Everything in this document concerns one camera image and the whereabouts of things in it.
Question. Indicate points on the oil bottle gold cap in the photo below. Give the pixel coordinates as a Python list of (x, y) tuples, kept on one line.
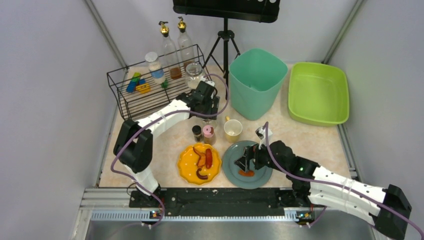
[(170, 52), (185, 44)]

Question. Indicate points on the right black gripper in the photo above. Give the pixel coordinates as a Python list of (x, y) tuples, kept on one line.
[(251, 158)]

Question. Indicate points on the pink lid spice jar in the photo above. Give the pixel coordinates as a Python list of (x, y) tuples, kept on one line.
[(209, 136)]

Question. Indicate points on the black lid spice jar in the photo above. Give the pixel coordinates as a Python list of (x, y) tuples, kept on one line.
[(197, 133)]

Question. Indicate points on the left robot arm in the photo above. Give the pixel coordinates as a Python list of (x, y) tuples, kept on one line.
[(134, 144)]

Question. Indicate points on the green plastic tub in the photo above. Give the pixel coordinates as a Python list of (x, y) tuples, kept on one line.
[(318, 94)]

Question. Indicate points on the colourful toy blocks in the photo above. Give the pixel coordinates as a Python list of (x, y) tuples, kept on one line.
[(138, 84)]

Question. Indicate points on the blue label jar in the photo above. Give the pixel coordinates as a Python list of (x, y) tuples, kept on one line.
[(155, 67)]

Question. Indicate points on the cream yellow mug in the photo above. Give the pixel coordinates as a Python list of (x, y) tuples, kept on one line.
[(232, 129)]

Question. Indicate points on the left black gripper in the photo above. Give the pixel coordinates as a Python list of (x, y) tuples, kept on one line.
[(210, 108)]

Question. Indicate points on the orange fried piece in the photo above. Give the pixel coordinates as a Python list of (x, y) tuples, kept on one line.
[(249, 173)]

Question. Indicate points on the black tripod stand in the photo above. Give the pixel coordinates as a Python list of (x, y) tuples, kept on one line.
[(226, 36)]

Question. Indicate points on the large clear glass jar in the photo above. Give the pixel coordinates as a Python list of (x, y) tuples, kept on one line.
[(209, 122)]

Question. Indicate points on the yellow scalloped plate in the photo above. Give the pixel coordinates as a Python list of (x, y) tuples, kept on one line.
[(187, 164)]

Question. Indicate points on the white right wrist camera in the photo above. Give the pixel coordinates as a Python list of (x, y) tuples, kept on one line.
[(261, 133)]

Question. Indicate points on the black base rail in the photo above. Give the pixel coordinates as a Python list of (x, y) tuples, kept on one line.
[(210, 204)]

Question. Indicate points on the teal plastic bin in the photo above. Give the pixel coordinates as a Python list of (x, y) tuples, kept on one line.
[(255, 78)]

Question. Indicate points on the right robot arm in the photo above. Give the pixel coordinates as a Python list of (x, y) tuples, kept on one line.
[(386, 209)]

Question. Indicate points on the grey-blue plate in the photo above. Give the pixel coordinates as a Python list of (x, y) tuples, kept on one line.
[(231, 170)]

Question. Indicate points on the red sausage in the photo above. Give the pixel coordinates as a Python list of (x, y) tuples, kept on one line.
[(208, 158)]

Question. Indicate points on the green toy block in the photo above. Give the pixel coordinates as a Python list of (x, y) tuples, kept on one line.
[(164, 84)]

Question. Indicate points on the black wire rack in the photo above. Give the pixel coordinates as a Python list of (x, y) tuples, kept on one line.
[(136, 105)]

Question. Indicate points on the black panel on tripod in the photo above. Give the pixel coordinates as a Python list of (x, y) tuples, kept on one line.
[(262, 11)]

